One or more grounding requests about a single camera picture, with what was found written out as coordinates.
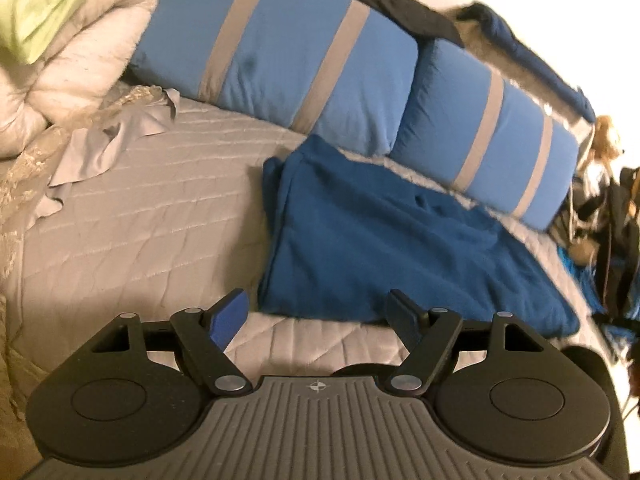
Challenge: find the brown teddy bear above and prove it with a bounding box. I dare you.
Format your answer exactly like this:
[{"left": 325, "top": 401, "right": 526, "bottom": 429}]
[{"left": 581, "top": 115, "right": 627, "bottom": 177}]

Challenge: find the grey-brown fur blanket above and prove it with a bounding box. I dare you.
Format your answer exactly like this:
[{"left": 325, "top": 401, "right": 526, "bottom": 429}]
[{"left": 444, "top": 4, "right": 597, "bottom": 137}]

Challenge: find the black garment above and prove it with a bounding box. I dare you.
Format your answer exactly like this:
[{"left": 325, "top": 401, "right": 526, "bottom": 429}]
[{"left": 272, "top": 0, "right": 467, "bottom": 49}]

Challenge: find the clutter pile beside bed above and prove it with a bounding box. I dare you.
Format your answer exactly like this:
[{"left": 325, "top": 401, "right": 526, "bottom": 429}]
[{"left": 550, "top": 166, "right": 640, "bottom": 323}]

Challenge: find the teal cloth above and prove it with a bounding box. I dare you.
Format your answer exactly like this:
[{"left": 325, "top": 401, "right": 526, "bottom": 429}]
[{"left": 559, "top": 244, "right": 610, "bottom": 317}]

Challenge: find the white comforter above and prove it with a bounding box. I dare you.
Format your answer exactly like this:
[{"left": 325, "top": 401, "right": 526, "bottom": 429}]
[{"left": 0, "top": 0, "right": 162, "bottom": 159}]

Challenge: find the beige lace bedspread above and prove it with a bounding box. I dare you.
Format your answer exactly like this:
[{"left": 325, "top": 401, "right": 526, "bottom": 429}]
[{"left": 0, "top": 82, "right": 171, "bottom": 467}]

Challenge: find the light green cloth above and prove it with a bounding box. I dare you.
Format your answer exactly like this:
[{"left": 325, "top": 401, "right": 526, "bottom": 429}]
[{"left": 0, "top": 0, "right": 109, "bottom": 66}]

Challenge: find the navy blue garment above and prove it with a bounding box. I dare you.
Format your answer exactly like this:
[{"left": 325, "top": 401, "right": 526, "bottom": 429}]
[{"left": 467, "top": 2, "right": 598, "bottom": 124}]

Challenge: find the blue grey-striped pillow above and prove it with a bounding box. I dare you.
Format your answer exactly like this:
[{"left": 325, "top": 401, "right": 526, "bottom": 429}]
[
  {"left": 129, "top": 0, "right": 420, "bottom": 157},
  {"left": 387, "top": 37, "right": 582, "bottom": 233}
]

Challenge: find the grey ruffled cloth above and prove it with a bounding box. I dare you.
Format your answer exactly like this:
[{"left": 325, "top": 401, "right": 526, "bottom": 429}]
[{"left": 32, "top": 87, "right": 184, "bottom": 234}]

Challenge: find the grey quilted bedspread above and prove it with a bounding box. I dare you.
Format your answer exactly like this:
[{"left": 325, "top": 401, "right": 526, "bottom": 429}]
[{"left": 0, "top": 94, "right": 626, "bottom": 413}]

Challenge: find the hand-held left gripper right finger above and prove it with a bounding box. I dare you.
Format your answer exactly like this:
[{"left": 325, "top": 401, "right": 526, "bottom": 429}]
[{"left": 382, "top": 288, "right": 547, "bottom": 397}]

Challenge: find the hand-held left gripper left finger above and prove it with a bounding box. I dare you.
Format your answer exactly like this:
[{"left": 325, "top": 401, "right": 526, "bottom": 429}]
[{"left": 90, "top": 288, "right": 254, "bottom": 397}]

